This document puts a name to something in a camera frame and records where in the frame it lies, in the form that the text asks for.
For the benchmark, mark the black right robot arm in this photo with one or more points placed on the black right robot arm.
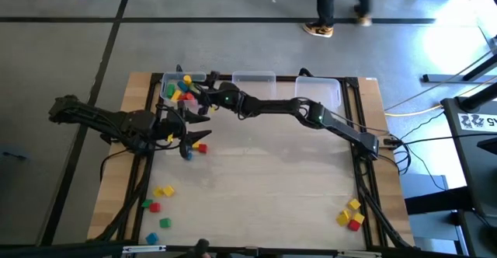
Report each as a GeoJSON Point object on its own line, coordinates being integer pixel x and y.
{"type": "Point", "coordinates": [349, 133]}

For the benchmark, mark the black aluminium table frame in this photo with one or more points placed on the black aluminium table frame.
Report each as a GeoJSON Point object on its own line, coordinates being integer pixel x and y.
{"type": "Point", "coordinates": [285, 78]}

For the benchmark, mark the green cube block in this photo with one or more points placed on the green cube block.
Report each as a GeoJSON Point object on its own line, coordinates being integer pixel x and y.
{"type": "Point", "coordinates": [165, 222]}

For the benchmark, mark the black cart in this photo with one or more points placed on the black cart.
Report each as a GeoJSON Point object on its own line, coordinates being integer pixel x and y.
{"type": "Point", "coordinates": [477, 164]}

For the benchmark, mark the red cube block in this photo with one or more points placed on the red cube block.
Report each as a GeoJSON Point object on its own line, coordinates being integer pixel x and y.
{"type": "Point", "coordinates": [202, 148]}
{"type": "Point", "coordinates": [353, 225]}
{"type": "Point", "coordinates": [155, 207]}

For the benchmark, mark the silver bracket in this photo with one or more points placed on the silver bracket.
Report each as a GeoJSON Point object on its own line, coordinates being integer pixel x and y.
{"type": "Point", "coordinates": [359, 254]}
{"type": "Point", "coordinates": [143, 249]}

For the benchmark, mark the small yellow block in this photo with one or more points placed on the small yellow block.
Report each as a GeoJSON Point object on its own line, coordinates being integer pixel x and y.
{"type": "Point", "coordinates": [341, 220]}
{"type": "Point", "coordinates": [345, 213]}
{"type": "Point", "coordinates": [157, 192]}

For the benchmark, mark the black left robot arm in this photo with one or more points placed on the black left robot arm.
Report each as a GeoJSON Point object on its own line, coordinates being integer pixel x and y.
{"type": "Point", "coordinates": [97, 118]}

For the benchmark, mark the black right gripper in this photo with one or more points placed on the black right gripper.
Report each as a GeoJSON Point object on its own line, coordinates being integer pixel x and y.
{"type": "Point", "coordinates": [223, 95]}

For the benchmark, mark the blue triangular block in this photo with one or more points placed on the blue triangular block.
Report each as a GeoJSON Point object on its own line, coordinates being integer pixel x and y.
{"type": "Point", "coordinates": [189, 156]}

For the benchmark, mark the red cylinder block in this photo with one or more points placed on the red cylinder block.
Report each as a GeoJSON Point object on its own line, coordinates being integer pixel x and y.
{"type": "Point", "coordinates": [188, 96]}

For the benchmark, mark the yellow cylinder block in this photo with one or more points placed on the yellow cylinder block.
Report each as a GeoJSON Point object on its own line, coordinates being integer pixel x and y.
{"type": "Point", "coordinates": [187, 79]}
{"type": "Point", "coordinates": [176, 95]}

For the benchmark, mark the blue cylinder block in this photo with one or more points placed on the blue cylinder block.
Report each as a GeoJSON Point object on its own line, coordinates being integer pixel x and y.
{"type": "Point", "coordinates": [182, 86]}

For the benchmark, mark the small green block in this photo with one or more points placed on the small green block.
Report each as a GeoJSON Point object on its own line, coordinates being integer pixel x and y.
{"type": "Point", "coordinates": [147, 203]}

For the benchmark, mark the blue cube block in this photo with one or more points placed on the blue cube block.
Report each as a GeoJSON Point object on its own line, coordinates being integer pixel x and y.
{"type": "Point", "coordinates": [151, 238]}

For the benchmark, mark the black rig crossbar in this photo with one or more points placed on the black rig crossbar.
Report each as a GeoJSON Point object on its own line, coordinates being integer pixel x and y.
{"type": "Point", "coordinates": [58, 250]}

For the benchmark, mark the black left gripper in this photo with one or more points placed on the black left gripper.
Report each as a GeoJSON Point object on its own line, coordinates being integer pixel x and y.
{"type": "Point", "coordinates": [171, 127]}

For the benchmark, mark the yellow cube block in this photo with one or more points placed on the yellow cube block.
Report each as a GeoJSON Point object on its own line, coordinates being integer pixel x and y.
{"type": "Point", "coordinates": [196, 145]}
{"type": "Point", "coordinates": [168, 190]}
{"type": "Point", "coordinates": [354, 204]}
{"type": "Point", "coordinates": [358, 218]}

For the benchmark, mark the white printed label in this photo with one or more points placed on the white printed label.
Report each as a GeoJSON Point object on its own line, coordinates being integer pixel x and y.
{"type": "Point", "coordinates": [475, 121]}

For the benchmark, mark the clear plastic bin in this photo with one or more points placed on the clear plastic bin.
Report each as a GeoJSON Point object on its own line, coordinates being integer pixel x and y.
{"type": "Point", "coordinates": [254, 81]}
{"type": "Point", "coordinates": [322, 89]}
{"type": "Point", "coordinates": [172, 78]}

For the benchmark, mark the black stand base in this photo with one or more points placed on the black stand base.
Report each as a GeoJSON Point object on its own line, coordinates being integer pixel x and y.
{"type": "Point", "coordinates": [446, 78]}

